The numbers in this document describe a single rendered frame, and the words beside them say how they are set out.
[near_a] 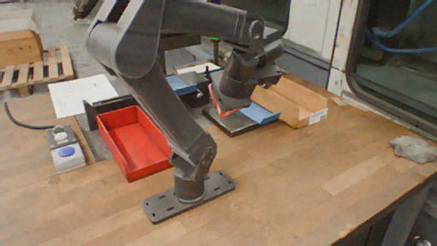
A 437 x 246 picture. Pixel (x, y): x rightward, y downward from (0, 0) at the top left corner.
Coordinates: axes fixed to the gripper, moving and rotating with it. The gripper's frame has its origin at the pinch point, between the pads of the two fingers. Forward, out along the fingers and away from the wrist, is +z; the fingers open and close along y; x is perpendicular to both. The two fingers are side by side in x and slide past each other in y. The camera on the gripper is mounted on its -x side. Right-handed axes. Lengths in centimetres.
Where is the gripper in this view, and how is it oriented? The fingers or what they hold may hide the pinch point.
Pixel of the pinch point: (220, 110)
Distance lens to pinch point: 78.4
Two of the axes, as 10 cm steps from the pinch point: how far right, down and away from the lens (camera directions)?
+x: -9.0, 1.8, -4.0
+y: -3.6, -8.2, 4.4
